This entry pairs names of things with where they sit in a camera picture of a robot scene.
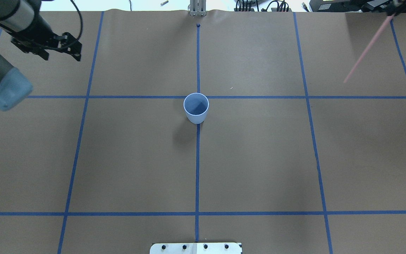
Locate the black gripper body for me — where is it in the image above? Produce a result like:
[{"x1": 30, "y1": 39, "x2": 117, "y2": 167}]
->
[{"x1": 11, "y1": 30, "x2": 66, "y2": 60}]

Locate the light blue plastic cup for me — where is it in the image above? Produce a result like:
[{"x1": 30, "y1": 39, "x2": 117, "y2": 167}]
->
[{"x1": 183, "y1": 93, "x2": 209, "y2": 125}]

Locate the pink chopstick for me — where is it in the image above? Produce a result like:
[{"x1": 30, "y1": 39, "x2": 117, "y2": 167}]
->
[{"x1": 343, "y1": 14, "x2": 395, "y2": 83}]

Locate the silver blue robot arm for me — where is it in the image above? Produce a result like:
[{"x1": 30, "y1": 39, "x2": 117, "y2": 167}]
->
[{"x1": 0, "y1": 0, "x2": 84, "y2": 111}]

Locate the black equipment box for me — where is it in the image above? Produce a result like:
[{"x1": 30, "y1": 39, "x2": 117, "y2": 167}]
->
[{"x1": 309, "y1": 0, "x2": 406, "y2": 15}]

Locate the aluminium frame post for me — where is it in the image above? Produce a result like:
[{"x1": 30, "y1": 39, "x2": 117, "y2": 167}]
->
[{"x1": 189, "y1": 0, "x2": 207, "y2": 17}]

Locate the black cable bundle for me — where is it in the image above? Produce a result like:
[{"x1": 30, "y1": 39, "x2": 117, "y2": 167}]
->
[{"x1": 234, "y1": 0, "x2": 292, "y2": 13}]

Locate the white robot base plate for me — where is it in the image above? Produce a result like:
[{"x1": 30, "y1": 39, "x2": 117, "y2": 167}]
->
[{"x1": 149, "y1": 242, "x2": 243, "y2": 254}]

